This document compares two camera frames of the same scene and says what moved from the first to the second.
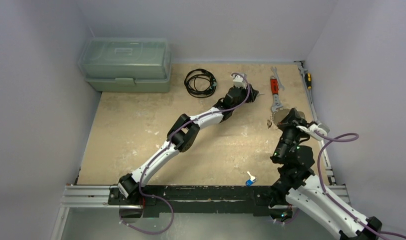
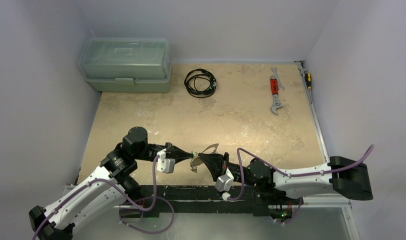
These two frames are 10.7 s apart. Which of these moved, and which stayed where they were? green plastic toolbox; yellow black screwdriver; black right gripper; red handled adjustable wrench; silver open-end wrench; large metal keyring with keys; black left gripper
Moved: large metal keyring with keys; black left gripper; black right gripper
Stayed: silver open-end wrench; red handled adjustable wrench; green plastic toolbox; yellow black screwdriver
